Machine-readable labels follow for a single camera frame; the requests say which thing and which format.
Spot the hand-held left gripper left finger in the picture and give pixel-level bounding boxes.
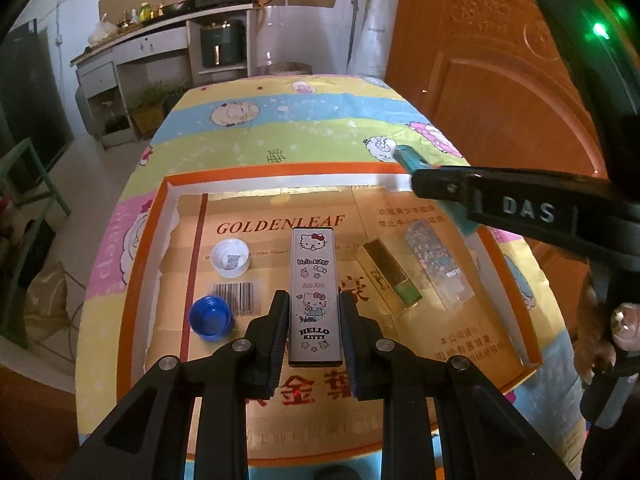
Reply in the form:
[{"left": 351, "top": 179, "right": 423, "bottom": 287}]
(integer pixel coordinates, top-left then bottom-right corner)
[{"left": 55, "top": 290, "right": 292, "bottom": 480}]

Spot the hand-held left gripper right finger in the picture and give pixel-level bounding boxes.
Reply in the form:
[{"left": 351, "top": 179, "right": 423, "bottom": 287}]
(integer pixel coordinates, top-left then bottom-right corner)
[{"left": 339, "top": 291, "right": 576, "bottom": 480}]

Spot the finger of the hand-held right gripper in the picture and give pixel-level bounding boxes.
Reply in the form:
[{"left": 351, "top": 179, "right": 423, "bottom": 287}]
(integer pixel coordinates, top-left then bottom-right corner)
[{"left": 412, "top": 166, "right": 616, "bottom": 251}]

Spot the white cartoon lighter case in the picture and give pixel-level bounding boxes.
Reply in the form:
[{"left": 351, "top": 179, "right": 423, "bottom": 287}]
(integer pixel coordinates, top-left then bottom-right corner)
[{"left": 289, "top": 227, "right": 345, "bottom": 367}]

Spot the blue bottle cap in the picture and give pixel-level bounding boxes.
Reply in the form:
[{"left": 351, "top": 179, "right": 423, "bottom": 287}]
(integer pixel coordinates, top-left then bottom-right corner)
[{"left": 188, "top": 295, "right": 236, "bottom": 342}]

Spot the small gold box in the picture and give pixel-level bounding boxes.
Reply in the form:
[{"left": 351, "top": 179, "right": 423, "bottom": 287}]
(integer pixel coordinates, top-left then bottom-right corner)
[{"left": 356, "top": 239, "right": 421, "bottom": 317}]

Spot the clear glitter lighter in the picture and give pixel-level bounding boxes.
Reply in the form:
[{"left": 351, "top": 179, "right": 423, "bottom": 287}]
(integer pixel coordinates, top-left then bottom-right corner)
[{"left": 404, "top": 220, "right": 473, "bottom": 311}]

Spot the white bottle cap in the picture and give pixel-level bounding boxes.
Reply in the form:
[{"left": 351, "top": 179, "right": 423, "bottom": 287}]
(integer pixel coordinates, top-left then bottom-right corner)
[{"left": 210, "top": 239, "right": 251, "bottom": 278}]

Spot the teal lighter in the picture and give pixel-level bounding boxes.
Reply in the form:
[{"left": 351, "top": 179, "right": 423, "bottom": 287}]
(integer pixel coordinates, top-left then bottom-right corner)
[{"left": 392, "top": 144, "right": 481, "bottom": 236}]

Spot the orange-rimmed cardboard tray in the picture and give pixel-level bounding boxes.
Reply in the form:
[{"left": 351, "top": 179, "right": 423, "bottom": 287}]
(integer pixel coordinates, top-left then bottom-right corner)
[{"left": 120, "top": 162, "right": 545, "bottom": 463}]

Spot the person's right hand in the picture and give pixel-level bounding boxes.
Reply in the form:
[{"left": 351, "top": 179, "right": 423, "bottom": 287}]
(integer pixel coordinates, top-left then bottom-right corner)
[{"left": 611, "top": 301, "right": 640, "bottom": 353}]

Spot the carved wooden door leaf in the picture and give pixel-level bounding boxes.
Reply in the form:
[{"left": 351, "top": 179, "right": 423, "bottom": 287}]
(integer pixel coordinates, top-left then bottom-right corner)
[{"left": 382, "top": 0, "right": 640, "bottom": 341}]

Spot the white sack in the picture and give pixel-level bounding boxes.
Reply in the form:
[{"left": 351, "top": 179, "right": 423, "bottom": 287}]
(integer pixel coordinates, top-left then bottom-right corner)
[{"left": 361, "top": 0, "right": 401, "bottom": 78}]

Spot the dark leaning pole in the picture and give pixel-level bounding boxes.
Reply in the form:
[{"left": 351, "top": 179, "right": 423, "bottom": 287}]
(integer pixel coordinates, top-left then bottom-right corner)
[{"left": 347, "top": 0, "right": 361, "bottom": 73}]

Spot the potted plant yellow planter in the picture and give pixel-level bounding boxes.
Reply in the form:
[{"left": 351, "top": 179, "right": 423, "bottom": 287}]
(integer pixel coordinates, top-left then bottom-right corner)
[{"left": 129, "top": 82, "right": 168, "bottom": 136}]

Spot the potted plant dark planter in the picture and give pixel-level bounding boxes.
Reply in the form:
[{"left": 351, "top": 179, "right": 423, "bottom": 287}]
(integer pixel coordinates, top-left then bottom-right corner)
[{"left": 165, "top": 80, "right": 193, "bottom": 111}]

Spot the dark green air fryer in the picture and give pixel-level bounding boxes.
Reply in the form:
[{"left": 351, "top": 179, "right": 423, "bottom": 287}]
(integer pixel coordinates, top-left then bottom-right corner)
[{"left": 200, "top": 19, "right": 247, "bottom": 68}]

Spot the grey gas cylinder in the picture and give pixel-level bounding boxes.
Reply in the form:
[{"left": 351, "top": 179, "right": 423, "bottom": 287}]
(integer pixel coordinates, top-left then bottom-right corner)
[{"left": 75, "top": 85, "right": 98, "bottom": 133}]

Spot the white kitchen counter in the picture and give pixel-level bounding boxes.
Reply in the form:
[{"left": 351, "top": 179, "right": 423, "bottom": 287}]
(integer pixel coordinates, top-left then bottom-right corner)
[{"left": 70, "top": 2, "right": 263, "bottom": 148}]

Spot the dark refrigerator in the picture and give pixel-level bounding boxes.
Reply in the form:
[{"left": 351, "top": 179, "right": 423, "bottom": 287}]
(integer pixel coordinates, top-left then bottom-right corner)
[{"left": 0, "top": 17, "right": 76, "bottom": 173}]

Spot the white plastic bag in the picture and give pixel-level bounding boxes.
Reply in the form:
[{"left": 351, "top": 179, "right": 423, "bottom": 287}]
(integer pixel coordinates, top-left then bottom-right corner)
[{"left": 87, "top": 14, "right": 121, "bottom": 46}]

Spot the green metal frame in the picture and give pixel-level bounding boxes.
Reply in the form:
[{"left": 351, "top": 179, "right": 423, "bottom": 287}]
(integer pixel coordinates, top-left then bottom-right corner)
[{"left": 0, "top": 137, "right": 71, "bottom": 351}]

